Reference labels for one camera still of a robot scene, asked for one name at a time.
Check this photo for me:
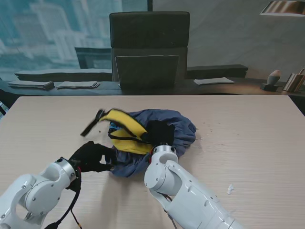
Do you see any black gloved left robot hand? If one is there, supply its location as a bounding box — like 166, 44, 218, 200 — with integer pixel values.
68, 141, 118, 174

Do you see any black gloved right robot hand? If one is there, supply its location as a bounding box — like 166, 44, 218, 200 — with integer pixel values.
145, 120, 176, 146

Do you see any blue-purple rain cover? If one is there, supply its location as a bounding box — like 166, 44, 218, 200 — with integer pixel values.
108, 109, 197, 178

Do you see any printed office scene backdrop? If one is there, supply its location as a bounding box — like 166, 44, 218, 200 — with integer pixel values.
0, 0, 305, 97

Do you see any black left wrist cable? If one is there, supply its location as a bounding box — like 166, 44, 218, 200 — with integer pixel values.
45, 176, 82, 229

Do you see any red left wrist wire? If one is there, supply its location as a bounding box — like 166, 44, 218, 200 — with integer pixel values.
71, 208, 83, 229

